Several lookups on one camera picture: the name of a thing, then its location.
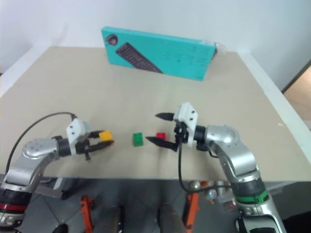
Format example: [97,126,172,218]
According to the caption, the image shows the yellow toy brick cube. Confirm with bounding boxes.
[98,130,115,142]

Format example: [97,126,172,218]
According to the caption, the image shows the orange metal stand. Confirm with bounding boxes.
[79,194,95,233]
[184,193,200,233]

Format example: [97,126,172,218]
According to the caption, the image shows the green toy brick cube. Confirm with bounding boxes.
[132,132,145,148]

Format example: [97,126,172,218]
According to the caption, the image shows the teal keyboard box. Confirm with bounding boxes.
[101,26,217,82]

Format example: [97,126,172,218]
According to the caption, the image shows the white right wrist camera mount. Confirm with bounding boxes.
[173,101,199,148]

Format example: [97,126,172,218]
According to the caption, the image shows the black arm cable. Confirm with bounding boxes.
[177,142,232,194]
[5,112,75,171]

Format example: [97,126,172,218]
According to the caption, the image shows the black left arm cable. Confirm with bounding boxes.
[5,112,75,171]

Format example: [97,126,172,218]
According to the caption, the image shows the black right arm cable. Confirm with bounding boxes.
[177,142,232,194]

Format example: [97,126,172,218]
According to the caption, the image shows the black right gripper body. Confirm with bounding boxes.
[173,120,190,152]

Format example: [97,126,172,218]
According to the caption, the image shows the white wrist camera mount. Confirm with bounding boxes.
[173,101,199,148]
[66,117,91,155]

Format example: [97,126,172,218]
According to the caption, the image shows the grey object behind box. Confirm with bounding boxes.
[214,42,228,56]

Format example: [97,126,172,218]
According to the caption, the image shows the brown wooden panel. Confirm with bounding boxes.
[281,60,311,94]

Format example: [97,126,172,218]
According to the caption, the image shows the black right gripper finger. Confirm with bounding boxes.
[155,112,174,121]
[145,136,178,151]

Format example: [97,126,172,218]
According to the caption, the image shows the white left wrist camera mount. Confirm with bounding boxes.
[66,117,91,155]

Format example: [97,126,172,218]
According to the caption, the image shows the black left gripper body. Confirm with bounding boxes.
[74,136,95,161]

